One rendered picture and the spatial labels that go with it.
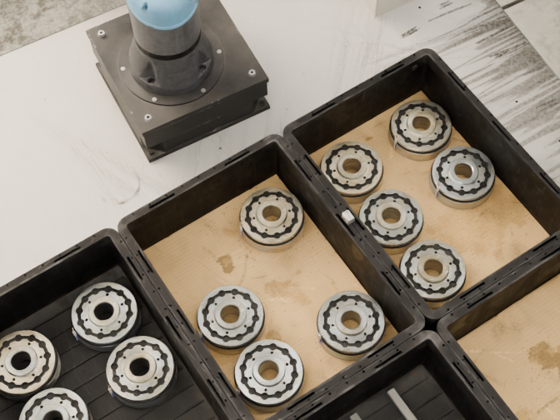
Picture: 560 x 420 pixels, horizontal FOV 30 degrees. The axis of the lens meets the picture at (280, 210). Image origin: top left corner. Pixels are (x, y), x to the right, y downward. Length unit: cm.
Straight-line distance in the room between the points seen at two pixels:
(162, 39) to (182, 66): 8
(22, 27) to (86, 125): 112
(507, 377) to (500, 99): 61
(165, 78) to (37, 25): 127
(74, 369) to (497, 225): 70
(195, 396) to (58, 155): 59
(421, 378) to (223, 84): 64
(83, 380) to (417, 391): 50
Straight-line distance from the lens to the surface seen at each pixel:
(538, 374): 163
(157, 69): 183
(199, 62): 187
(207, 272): 166
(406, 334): 151
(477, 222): 171
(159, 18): 172
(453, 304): 154
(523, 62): 207
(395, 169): 175
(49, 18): 307
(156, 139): 187
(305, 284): 164
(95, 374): 162
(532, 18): 305
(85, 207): 189
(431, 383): 160
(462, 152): 174
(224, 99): 187
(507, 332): 164
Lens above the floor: 233
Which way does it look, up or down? 62 degrees down
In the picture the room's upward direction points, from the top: 2 degrees counter-clockwise
